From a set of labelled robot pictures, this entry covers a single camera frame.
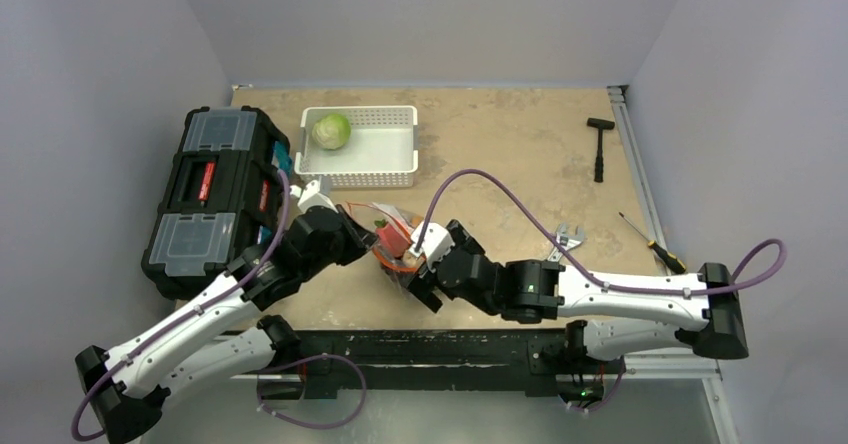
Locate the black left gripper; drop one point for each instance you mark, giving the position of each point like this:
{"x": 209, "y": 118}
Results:
{"x": 357, "y": 236}

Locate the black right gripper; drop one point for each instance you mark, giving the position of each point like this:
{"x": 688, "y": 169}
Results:
{"x": 427, "y": 271}

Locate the beige garlic bulb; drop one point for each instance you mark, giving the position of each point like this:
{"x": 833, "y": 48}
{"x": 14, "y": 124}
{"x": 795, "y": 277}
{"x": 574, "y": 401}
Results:
{"x": 411, "y": 262}

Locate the pink peach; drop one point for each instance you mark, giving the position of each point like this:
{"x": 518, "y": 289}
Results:
{"x": 394, "y": 239}

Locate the clear zip top bag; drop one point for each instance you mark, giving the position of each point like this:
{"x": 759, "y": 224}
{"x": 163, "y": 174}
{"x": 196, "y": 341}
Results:
{"x": 372, "y": 215}

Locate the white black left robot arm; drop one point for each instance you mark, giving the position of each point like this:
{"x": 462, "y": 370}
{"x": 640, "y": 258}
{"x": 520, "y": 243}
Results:
{"x": 222, "y": 332}

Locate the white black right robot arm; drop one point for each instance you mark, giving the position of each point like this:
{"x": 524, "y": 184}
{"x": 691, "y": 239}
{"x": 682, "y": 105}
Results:
{"x": 624, "y": 313}

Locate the red adjustable wrench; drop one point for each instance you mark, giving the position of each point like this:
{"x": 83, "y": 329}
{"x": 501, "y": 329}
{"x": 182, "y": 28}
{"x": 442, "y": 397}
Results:
{"x": 568, "y": 240}

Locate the white plastic basket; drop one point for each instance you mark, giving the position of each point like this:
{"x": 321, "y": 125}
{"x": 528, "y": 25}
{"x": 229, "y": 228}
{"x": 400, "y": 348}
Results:
{"x": 381, "y": 152}

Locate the green cabbage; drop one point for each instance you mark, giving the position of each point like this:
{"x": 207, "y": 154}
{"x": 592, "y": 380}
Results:
{"x": 332, "y": 132}

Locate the black toolbox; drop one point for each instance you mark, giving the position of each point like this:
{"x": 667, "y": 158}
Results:
{"x": 223, "y": 195}

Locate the black hammer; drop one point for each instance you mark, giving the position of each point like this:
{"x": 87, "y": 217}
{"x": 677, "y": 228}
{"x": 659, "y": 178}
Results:
{"x": 601, "y": 126}

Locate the yellow black screwdriver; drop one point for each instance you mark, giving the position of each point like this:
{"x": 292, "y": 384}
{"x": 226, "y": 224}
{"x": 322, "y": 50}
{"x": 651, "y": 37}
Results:
{"x": 668, "y": 259}

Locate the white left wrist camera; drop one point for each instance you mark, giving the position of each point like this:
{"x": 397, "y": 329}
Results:
{"x": 315, "y": 193}

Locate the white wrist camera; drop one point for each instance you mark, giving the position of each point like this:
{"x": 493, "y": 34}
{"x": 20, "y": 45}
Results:
{"x": 315, "y": 193}
{"x": 430, "y": 243}

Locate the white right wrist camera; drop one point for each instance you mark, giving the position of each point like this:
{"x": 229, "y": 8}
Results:
{"x": 430, "y": 243}

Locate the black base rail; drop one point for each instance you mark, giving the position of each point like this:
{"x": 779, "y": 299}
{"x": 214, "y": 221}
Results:
{"x": 535, "y": 362}

